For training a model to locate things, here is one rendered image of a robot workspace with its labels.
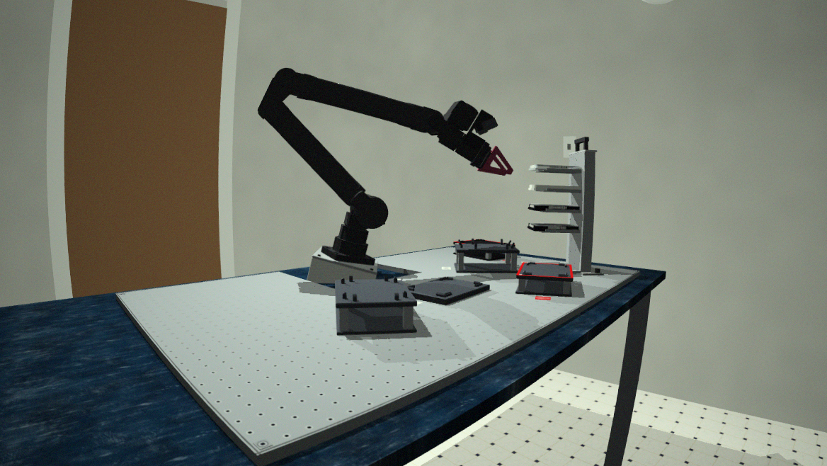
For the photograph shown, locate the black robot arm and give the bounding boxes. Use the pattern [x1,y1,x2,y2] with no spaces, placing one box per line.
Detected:
[258,68,498,266]

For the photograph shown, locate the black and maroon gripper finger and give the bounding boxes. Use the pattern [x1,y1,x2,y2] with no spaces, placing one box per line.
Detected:
[477,157,506,176]
[482,146,513,175]

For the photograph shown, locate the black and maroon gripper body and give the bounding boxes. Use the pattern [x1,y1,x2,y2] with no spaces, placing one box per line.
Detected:
[455,134,491,169]

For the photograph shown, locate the grey shelf rack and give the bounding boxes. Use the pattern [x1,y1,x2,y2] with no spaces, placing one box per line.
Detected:
[535,152,595,274]

